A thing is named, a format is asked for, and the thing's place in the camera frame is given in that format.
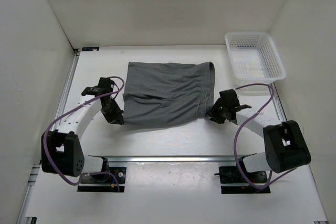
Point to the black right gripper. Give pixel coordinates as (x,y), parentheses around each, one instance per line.
(213,112)

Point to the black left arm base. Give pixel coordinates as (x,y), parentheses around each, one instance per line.
(105,183)

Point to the white perforated plastic basket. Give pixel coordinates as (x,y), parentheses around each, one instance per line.
(254,57)

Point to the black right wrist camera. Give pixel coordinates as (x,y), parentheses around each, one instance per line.
(232,98)

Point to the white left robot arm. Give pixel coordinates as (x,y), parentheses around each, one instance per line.
(61,151)

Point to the aluminium rail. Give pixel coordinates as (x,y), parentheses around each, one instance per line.
(35,165)
(171,159)

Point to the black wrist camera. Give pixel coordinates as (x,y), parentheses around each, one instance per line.
(232,98)
(105,85)

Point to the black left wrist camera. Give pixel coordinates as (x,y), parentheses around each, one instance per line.
(105,85)

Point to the grey drawstring shorts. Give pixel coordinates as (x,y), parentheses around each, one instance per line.
(160,95)

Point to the aluminium front rail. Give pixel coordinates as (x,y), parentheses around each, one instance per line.
(171,159)

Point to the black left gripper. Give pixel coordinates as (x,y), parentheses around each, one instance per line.
(116,117)

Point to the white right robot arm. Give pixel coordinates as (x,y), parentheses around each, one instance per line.
(285,147)

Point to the aluminium left side rail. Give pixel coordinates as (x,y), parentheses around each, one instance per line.
(35,165)

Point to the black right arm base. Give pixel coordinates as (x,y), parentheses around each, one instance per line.
(233,183)

